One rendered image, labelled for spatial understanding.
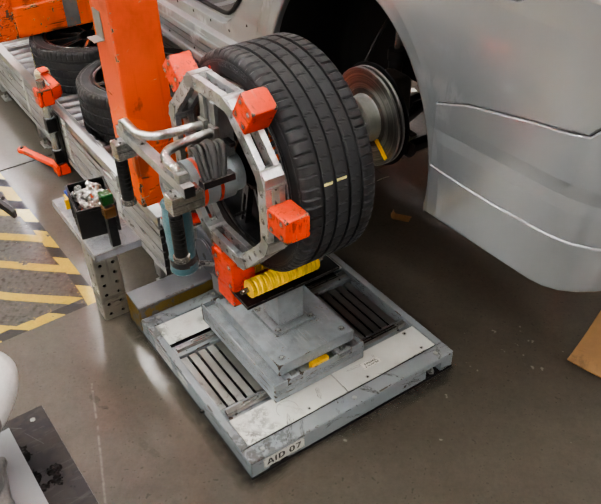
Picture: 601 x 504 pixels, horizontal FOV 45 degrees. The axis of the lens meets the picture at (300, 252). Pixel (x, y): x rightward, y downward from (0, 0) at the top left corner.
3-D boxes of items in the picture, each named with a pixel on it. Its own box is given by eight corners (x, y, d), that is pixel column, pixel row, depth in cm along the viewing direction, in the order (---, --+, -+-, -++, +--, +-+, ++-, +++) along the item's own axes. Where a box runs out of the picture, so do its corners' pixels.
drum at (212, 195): (250, 200, 207) (246, 156, 199) (182, 225, 198) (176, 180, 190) (225, 179, 217) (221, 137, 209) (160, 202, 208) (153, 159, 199)
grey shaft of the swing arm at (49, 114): (72, 175, 366) (49, 81, 336) (61, 178, 363) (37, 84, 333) (66, 168, 372) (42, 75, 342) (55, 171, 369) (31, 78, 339)
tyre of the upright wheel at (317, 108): (353, 287, 228) (401, 121, 178) (290, 316, 217) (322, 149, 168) (245, 157, 260) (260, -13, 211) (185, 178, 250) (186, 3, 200)
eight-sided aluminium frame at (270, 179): (291, 291, 206) (283, 115, 173) (271, 300, 203) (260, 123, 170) (200, 206, 242) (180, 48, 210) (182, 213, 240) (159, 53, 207)
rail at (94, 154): (185, 258, 288) (178, 211, 275) (163, 266, 284) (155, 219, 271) (4, 64, 454) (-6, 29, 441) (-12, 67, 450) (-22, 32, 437)
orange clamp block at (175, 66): (203, 77, 207) (190, 48, 207) (178, 84, 203) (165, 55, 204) (197, 87, 213) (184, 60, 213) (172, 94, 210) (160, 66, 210)
